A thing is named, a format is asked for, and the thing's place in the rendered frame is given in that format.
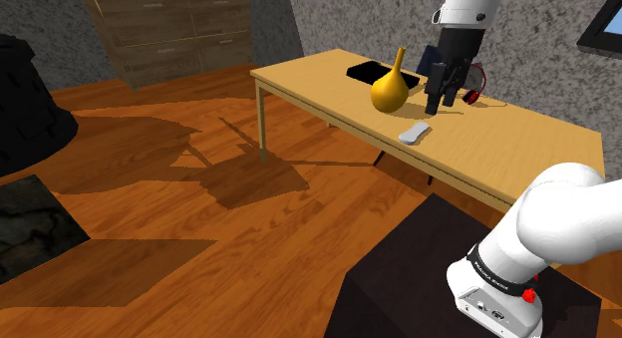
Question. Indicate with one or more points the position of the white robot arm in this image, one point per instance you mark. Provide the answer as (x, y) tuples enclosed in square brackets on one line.
[(559, 220)]

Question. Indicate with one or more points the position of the light wooden table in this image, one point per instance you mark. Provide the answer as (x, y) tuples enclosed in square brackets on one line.
[(486, 142)]

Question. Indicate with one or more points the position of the yellow long-necked vase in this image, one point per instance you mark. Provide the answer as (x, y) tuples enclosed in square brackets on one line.
[(388, 91)]

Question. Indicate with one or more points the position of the dark robot stand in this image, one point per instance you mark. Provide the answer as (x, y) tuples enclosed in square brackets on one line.
[(403, 274)]

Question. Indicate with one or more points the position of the black bulky rounded object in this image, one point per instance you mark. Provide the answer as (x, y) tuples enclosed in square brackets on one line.
[(29, 113)]

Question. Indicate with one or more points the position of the red and black headphones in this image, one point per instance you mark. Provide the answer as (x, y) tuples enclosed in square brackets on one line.
[(472, 96)]

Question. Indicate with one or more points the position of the flat black tablet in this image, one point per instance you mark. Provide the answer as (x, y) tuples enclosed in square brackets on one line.
[(367, 73)]

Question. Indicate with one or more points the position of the brown wooden chest of drawers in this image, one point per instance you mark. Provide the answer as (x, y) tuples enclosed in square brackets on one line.
[(165, 31)]

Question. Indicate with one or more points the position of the black framed window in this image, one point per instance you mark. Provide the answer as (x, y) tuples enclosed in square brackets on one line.
[(600, 33)]

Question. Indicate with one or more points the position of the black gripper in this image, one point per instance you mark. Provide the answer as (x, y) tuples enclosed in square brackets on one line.
[(461, 45)]

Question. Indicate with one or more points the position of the pale grey remote control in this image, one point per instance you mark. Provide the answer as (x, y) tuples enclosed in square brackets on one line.
[(414, 133)]

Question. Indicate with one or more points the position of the dark patterned rug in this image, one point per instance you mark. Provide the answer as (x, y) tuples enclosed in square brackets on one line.
[(34, 225)]

